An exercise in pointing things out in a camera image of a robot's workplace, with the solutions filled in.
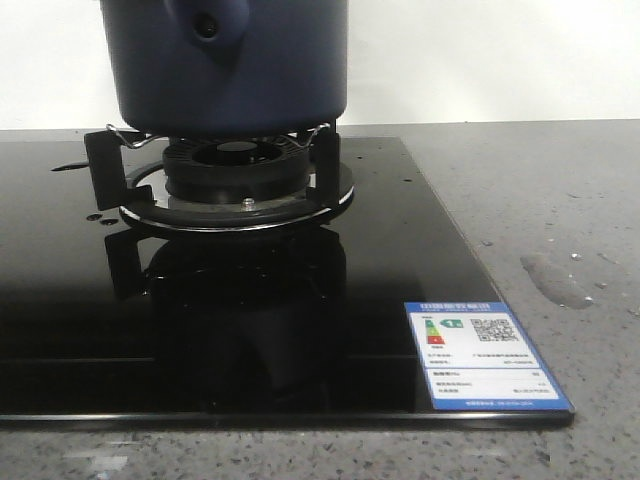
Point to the dark blue cooking pot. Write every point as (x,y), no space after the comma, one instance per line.
(227,68)

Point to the black round gas burner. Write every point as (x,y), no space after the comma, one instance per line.
(226,172)

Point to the black glass gas stove top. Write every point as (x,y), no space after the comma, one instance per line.
(103,326)

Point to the blue energy label sticker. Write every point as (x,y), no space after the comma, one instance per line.
(475,356)

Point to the black metal pot support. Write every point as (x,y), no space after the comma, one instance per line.
(143,200)

